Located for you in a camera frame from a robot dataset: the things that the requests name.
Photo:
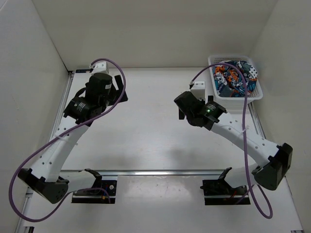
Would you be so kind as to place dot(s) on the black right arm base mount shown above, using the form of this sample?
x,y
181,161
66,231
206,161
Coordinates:
x,y
219,192

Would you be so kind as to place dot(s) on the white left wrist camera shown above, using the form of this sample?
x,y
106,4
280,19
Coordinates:
x,y
100,67

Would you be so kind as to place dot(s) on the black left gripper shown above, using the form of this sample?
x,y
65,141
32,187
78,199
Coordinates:
x,y
116,93

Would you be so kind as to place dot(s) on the blue label sticker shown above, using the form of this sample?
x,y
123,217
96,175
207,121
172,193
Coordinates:
x,y
83,71

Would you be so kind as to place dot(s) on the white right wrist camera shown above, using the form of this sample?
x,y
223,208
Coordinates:
x,y
197,88

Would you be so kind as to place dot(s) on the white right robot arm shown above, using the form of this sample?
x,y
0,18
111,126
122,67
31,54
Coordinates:
x,y
272,161

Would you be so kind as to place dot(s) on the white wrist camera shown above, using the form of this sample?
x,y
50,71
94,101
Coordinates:
x,y
197,88
100,67

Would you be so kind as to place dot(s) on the colourful patterned shorts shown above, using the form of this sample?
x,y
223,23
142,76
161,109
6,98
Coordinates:
x,y
228,81

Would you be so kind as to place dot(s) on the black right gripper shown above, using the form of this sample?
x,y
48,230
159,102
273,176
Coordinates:
x,y
181,115

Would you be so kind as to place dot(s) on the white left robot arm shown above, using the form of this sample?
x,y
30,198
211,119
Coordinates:
x,y
44,176

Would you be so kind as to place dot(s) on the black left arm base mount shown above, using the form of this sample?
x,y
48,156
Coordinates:
x,y
107,194

